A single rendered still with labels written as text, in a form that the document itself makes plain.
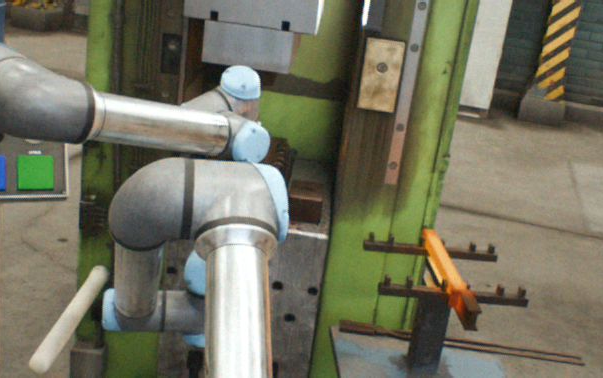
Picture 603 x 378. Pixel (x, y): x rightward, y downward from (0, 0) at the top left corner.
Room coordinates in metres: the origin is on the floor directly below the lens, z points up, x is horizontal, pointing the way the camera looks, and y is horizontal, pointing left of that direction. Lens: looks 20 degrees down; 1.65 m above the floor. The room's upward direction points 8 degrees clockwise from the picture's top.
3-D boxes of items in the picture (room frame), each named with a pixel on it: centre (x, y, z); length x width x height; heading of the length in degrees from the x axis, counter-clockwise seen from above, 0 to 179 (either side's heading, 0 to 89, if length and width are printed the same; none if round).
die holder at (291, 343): (1.97, 0.11, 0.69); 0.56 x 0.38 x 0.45; 179
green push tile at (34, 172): (1.60, 0.58, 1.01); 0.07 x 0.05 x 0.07; 114
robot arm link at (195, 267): (1.28, 0.15, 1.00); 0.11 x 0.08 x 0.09; 179
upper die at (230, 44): (1.96, 0.16, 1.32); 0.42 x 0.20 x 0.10; 179
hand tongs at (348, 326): (1.68, -0.44, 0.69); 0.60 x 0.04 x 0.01; 90
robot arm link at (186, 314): (1.27, 0.16, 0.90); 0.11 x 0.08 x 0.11; 102
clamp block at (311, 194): (1.81, -0.01, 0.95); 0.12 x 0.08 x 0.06; 179
